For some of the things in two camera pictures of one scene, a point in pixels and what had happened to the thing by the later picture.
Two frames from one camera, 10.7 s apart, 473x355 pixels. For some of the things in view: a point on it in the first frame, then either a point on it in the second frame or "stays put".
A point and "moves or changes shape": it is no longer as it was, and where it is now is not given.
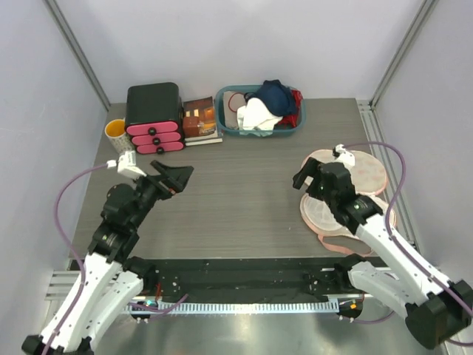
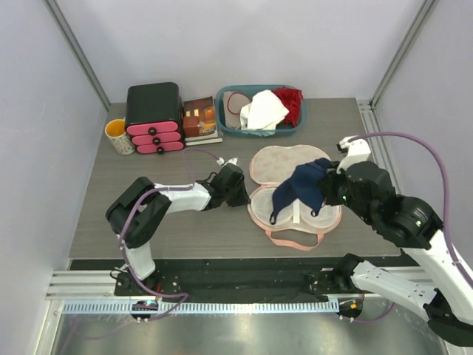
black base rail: [250, 277] stays put
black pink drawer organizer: [154, 118] stays put
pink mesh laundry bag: [370, 178] moves or changes shape
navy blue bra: [277, 97] → [304, 183]
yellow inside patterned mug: [115, 131] stays put
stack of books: [199, 122] stays put
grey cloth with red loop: [232, 100] stays put
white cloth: [254, 118] stays put
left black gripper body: [150, 189] → [236, 197]
